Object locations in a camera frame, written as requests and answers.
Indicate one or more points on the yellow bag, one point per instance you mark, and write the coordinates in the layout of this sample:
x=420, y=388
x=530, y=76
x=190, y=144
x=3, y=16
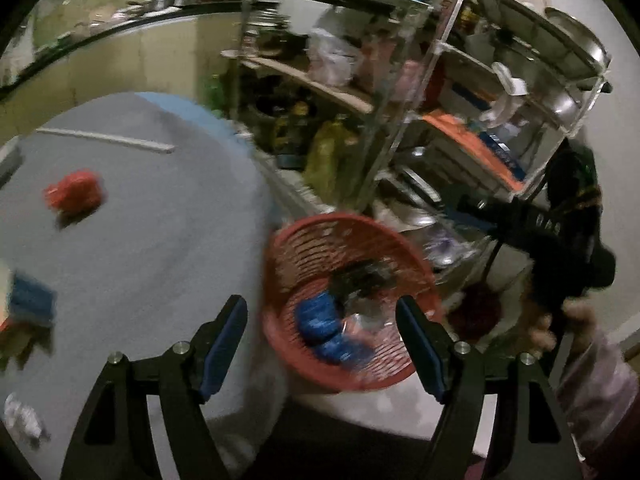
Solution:
x=325, y=157

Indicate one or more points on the metal shelf rack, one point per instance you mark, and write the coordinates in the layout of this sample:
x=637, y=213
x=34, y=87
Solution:
x=385, y=110

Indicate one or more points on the white crumpled paper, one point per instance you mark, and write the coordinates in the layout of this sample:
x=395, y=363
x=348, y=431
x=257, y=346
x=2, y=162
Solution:
x=22, y=420

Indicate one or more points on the blue crumpled wrapper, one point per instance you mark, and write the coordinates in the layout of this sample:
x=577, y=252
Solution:
x=317, y=317
x=345, y=352

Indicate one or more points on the red plastic bag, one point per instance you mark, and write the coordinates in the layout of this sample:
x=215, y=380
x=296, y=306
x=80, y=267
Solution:
x=75, y=194

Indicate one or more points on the long white stick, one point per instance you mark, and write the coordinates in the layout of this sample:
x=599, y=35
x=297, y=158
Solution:
x=105, y=139

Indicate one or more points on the white plastic bag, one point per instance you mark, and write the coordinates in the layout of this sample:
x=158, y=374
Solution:
x=330, y=57

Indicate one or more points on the red plastic mesh basket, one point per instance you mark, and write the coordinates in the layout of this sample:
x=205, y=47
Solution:
x=300, y=260

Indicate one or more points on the clear crumpled plastic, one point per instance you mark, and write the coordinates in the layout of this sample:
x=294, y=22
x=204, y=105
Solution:
x=367, y=325

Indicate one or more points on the person's right hand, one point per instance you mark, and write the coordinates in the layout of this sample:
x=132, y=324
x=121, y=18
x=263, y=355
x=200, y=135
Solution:
x=542, y=335

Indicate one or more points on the grey table cover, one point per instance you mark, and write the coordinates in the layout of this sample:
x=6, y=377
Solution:
x=150, y=240

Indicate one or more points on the green bottle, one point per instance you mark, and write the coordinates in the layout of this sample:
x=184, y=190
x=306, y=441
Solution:
x=215, y=92

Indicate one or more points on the orange flat box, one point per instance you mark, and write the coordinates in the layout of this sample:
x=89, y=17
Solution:
x=475, y=145

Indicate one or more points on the large steel pot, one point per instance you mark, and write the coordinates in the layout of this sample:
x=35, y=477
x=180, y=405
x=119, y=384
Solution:
x=575, y=40

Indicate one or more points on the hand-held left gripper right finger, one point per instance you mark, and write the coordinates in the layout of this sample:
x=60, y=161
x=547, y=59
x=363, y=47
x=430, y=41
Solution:
x=422, y=355

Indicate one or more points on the beige kitchen counter cabinet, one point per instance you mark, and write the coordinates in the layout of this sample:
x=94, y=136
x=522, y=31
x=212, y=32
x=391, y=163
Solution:
x=125, y=55

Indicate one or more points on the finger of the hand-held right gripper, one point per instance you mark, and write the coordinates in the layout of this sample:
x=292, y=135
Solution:
x=487, y=215

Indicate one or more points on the black crumpled wrapper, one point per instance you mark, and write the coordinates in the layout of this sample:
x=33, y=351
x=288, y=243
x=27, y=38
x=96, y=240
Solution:
x=362, y=277

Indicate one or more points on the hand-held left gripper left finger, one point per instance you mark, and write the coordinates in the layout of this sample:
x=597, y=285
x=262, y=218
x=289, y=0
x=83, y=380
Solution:
x=224, y=347

